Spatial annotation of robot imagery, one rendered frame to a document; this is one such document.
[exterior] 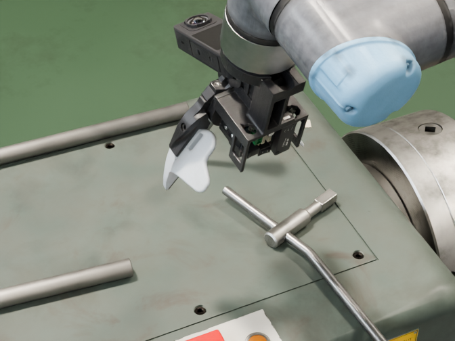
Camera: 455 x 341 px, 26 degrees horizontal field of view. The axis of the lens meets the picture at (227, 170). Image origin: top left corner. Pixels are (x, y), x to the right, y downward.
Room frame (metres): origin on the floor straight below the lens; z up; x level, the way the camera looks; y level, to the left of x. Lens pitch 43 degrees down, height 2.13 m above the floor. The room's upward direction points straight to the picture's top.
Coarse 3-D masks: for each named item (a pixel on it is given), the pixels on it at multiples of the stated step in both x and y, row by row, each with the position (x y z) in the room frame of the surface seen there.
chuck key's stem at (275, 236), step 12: (324, 192) 0.89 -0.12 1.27; (312, 204) 0.87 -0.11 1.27; (324, 204) 0.87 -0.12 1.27; (288, 216) 0.85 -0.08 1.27; (300, 216) 0.85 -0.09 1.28; (312, 216) 0.86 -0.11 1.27; (276, 228) 0.83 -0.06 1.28; (288, 228) 0.83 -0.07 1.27; (300, 228) 0.84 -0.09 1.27; (276, 240) 0.81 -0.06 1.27
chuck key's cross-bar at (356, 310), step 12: (228, 192) 0.89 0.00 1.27; (240, 204) 0.87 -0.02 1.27; (252, 204) 0.87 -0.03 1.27; (264, 216) 0.85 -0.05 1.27; (288, 240) 0.81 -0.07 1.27; (300, 240) 0.81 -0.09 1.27; (312, 252) 0.79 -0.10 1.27; (312, 264) 0.78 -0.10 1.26; (324, 264) 0.77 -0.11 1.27; (324, 276) 0.76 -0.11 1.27; (336, 288) 0.74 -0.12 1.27; (348, 300) 0.72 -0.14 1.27; (360, 312) 0.70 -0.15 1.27; (360, 324) 0.69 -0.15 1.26; (372, 324) 0.69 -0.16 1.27; (372, 336) 0.67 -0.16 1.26; (384, 336) 0.67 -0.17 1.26
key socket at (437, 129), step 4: (424, 124) 1.07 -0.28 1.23; (428, 124) 1.07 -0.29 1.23; (432, 124) 1.07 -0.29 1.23; (436, 124) 1.07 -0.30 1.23; (420, 128) 1.06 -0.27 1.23; (424, 128) 1.06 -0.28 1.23; (428, 128) 1.07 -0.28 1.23; (432, 128) 1.07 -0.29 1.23; (436, 128) 1.06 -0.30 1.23; (440, 128) 1.06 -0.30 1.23; (420, 132) 1.05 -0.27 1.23; (424, 132) 1.05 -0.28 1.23; (428, 132) 1.05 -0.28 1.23; (432, 132) 1.05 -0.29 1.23; (436, 132) 1.05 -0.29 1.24; (440, 132) 1.05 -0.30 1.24
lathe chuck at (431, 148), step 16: (416, 112) 1.13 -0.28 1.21; (432, 112) 1.11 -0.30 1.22; (400, 128) 1.07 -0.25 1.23; (416, 128) 1.06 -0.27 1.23; (448, 128) 1.06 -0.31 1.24; (416, 144) 1.02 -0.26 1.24; (432, 144) 1.02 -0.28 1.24; (448, 144) 1.02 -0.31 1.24; (432, 160) 0.99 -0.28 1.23; (448, 160) 0.99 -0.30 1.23; (448, 176) 0.97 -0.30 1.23; (448, 192) 0.95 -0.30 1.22
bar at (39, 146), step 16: (144, 112) 1.05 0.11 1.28; (160, 112) 1.05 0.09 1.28; (176, 112) 1.05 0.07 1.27; (80, 128) 1.01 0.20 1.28; (96, 128) 1.01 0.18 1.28; (112, 128) 1.02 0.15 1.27; (128, 128) 1.02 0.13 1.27; (144, 128) 1.03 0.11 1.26; (16, 144) 0.98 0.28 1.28; (32, 144) 0.98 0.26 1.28; (48, 144) 0.98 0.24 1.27; (64, 144) 0.99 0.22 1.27; (80, 144) 1.00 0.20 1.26; (0, 160) 0.96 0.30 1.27; (16, 160) 0.97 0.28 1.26
